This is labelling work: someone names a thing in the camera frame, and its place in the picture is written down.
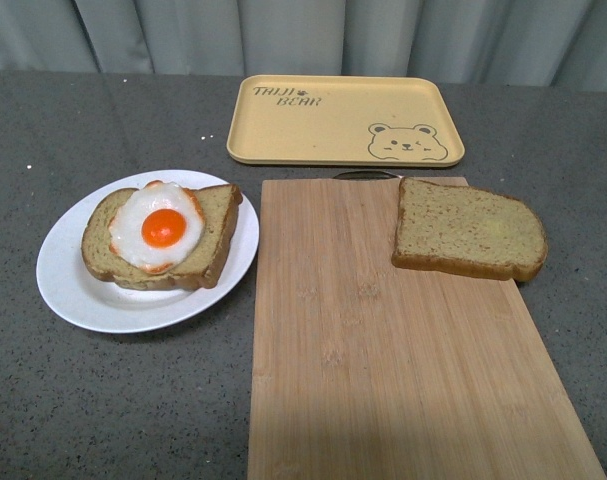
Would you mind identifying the bread slice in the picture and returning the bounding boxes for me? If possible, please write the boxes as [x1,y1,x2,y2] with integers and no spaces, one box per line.
[81,184,243,291]
[391,178,548,282]

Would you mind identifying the yellow bear tray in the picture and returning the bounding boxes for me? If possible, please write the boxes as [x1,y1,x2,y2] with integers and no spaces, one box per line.
[227,75,465,168]

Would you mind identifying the wooden cutting board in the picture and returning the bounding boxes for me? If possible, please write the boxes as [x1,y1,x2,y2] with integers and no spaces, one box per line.
[248,179,604,479]

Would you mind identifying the fried egg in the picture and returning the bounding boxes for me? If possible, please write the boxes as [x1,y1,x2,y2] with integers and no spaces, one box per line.
[108,180,205,275]

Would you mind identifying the grey curtain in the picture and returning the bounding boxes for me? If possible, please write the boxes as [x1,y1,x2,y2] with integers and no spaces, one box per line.
[0,1,607,91]

